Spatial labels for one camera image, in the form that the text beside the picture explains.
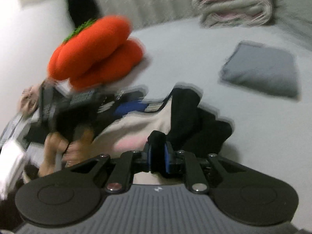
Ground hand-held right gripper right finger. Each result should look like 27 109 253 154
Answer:
163 143 242 193

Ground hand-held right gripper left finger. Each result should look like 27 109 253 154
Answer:
71 141 153 192

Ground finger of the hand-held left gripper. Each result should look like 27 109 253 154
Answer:
113 88 150 119

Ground cream and black sweatshirt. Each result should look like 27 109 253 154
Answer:
93 88 234 186

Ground folded white clothes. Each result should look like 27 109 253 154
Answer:
0 139 27 195

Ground person's left hand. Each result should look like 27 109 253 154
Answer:
39 132 95 176

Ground orange pumpkin plush pillow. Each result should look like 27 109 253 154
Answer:
47 16 144 90

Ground grey bed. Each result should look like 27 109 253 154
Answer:
0 17 312 225

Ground black hanging garment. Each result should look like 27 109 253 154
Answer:
66 0 100 27

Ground grey star curtain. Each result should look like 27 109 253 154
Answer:
85 0 203 30

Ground folded grey cloth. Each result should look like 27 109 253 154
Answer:
219 41 301 100

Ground folded grey pink quilt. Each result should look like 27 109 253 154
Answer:
192 0 272 27

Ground grey quilted bed cover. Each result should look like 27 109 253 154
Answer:
268 0 312 49

